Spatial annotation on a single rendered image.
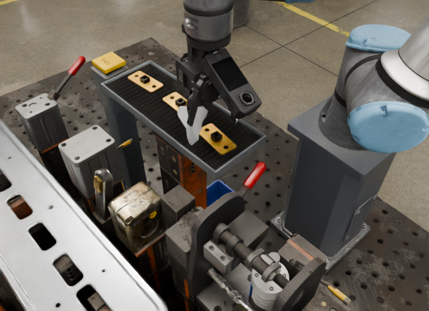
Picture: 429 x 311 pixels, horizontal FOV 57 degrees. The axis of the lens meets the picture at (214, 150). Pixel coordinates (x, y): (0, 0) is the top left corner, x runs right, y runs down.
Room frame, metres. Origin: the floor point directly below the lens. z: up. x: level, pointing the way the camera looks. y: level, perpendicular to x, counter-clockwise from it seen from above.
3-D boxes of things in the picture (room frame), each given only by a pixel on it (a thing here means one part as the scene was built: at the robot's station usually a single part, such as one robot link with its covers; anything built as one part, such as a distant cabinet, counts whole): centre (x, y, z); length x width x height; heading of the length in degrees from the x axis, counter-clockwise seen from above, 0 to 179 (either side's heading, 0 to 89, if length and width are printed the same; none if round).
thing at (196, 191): (0.64, 0.08, 0.92); 0.10 x 0.08 x 0.45; 44
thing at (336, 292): (0.30, -0.17, 1.09); 0.10 x 0.01 x 0.01; 44
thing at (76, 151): (0.60, 0.27, 0.90); 0.13 x 0.10 x 0.41; 134
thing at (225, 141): (0.56, 0.00, 1.17); 0.08 x 0.04 x 0.01; 37
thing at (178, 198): (0.46, 0.07, 0.90); 0.05 x 0.05 x 0.40; 44
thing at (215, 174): (0.64, 0.08, 1.16); 0.37 x 0.14 x 0.02; 44
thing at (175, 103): (0.66, 0.07, 1.17); 0.08 x 0.04 x 0.01; 41
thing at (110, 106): (0.83, 0.26, 0.92); 0.08 x 0.08 x 0.44; 44
